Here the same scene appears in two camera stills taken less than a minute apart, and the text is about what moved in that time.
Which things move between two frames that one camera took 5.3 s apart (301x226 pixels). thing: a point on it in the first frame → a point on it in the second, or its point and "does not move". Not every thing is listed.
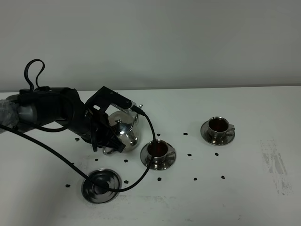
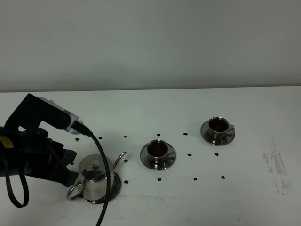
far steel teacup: [218, 126] does not move
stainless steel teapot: [124, 125] → [112, 171]
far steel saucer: [230, 135] does not move
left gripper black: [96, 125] → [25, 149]
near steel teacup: [162, 148] does not move
